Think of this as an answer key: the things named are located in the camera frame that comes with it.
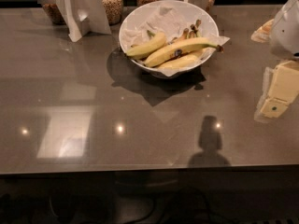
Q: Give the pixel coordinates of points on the left glass jar of nuts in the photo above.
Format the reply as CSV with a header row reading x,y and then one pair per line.
x,y
54,14

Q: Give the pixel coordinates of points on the white ceramic bowl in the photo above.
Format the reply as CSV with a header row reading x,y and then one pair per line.
x,y
138,14

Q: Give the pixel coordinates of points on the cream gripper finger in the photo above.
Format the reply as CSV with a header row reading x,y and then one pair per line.
x,y
280,89
262,34

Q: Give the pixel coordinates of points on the back banana stems bunch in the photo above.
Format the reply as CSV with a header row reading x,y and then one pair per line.
x,y
191,32

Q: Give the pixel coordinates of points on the white paper napkin liner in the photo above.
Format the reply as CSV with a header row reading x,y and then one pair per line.
x,y
165,20

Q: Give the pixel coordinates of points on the left yellow banana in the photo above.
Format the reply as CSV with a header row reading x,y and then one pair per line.
x,y
145,49

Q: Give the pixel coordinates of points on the long yellow banana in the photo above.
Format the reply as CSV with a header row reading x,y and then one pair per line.
x,y
179,48

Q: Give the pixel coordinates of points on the front yellow banana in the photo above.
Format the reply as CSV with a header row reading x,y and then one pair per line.
x,y
183,61

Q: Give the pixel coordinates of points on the middle glass jar of grains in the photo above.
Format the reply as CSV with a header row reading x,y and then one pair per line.
x,y
113,9

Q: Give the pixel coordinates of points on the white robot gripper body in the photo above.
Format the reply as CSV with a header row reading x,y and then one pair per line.
x,y
286,32

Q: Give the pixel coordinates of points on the left white folded card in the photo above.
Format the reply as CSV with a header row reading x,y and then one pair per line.
x,y
82,17

